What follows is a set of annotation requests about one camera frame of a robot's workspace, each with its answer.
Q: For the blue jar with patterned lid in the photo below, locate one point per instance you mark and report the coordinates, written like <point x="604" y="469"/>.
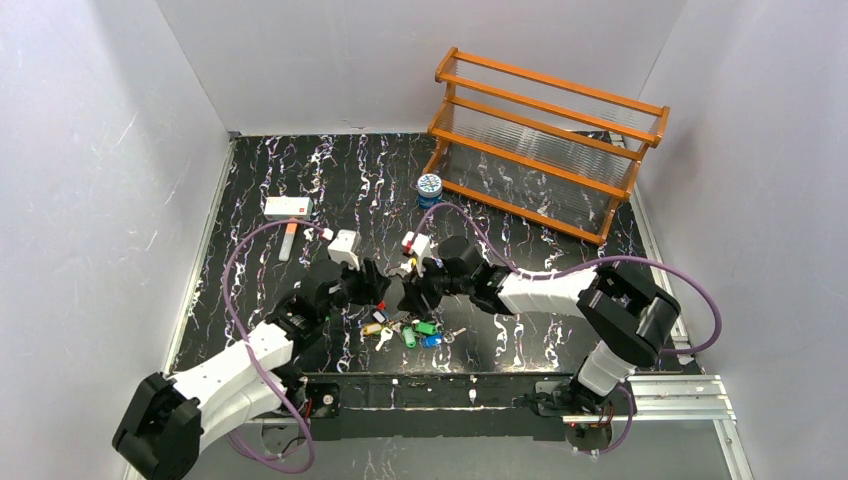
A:
<point x="429" y="188"/>

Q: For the aluminium rail frame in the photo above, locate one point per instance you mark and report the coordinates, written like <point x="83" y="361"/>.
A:
<point x="547" y="408"/>

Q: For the green key tag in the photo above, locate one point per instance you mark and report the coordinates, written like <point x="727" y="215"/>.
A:
<point x="425" y="328"/>

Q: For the blue key tag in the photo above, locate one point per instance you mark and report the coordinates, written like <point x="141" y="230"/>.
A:
<point x="431" y="341"/>

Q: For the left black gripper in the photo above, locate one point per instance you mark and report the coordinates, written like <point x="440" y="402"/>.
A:
<point x="361" y="283"/>

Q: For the white orange marker pen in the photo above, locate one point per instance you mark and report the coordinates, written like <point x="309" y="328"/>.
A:
<point x="288" y="241"/>

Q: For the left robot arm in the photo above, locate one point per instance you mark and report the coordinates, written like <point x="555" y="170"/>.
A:
<point x="170" y="420"/>

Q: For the metal key organizer red handle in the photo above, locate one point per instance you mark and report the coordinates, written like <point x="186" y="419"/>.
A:
<point x="397" y="318"/>

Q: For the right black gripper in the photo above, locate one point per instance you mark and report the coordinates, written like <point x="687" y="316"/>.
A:
<point x="423" y="283"/>

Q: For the white box with red logo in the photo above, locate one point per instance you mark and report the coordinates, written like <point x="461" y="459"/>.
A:
<point x="284" y="207"/>

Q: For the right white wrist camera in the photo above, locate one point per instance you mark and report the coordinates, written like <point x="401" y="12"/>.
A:
<point x="416" y="246"/>

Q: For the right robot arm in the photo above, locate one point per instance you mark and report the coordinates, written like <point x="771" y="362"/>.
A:
<point x="632" y="316"/>

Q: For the silver key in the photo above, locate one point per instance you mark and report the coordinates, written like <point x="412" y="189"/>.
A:
<point x="450" y="336"/>

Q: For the orange wooden shelf rack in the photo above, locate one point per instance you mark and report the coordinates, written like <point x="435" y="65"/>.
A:
<point x="555" y="152"/>

